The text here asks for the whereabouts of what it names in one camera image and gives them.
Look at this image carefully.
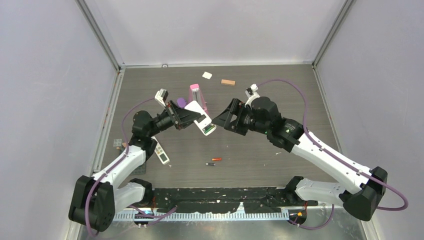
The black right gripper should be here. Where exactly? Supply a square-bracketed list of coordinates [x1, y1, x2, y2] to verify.
[211, 98, 270, 137]

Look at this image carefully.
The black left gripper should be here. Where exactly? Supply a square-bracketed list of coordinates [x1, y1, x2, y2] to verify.
[148, 100, 201, 138]

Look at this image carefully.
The white remote control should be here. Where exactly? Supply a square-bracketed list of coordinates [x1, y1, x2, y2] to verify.
[151, 136, 170, 165]
[184, 100, 216, 136]

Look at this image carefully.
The green battery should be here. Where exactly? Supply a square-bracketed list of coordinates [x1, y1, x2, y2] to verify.
[202, 124, 215, 136]

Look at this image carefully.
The white battery cover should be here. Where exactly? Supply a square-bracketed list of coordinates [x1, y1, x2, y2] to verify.
[202, 71, 213, 80]

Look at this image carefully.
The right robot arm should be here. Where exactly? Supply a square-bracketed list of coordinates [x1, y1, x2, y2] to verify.
[212, 97, 388, 221]

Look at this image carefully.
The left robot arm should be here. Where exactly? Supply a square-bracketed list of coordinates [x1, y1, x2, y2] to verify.
[68, 100, 202, 232]

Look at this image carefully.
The purple round object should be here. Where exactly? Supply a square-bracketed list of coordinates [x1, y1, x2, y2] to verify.
[176, 97, 187, 108]

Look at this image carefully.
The pink metronome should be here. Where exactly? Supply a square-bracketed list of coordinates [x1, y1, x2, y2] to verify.
[188, 83, 208, 112]

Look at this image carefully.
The small wooden block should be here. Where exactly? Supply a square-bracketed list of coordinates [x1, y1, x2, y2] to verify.
[220, 79, 236, 86]

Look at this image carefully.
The small tan object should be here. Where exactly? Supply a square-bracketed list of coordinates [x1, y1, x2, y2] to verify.
[116, 142, 127, 152]

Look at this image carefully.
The grey building baseplate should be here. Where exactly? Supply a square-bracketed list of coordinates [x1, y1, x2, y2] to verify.
[130, 163, 147, 175]

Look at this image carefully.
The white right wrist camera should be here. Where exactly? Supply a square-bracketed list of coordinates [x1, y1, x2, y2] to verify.
[245, 84, 260, 106]

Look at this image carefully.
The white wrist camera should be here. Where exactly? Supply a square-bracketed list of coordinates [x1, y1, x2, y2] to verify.
[245, 84, 260, 106]
[154, 88, 169, 108]

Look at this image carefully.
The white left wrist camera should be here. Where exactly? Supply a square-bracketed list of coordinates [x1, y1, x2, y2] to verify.
[154, 88, 169, 108]

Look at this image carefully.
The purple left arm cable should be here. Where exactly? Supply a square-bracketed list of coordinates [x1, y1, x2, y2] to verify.
[84, 97, 178, 238]

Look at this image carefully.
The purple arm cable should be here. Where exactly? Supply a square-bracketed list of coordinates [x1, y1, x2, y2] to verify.
[84, 97, 178, 238]
[257, 78, 409, 231]

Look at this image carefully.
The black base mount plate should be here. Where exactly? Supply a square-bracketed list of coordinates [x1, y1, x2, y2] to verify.
[132, 186, 318, 214]

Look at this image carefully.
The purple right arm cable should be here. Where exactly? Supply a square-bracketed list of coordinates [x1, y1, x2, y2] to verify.
[257, 78, 409, 231]

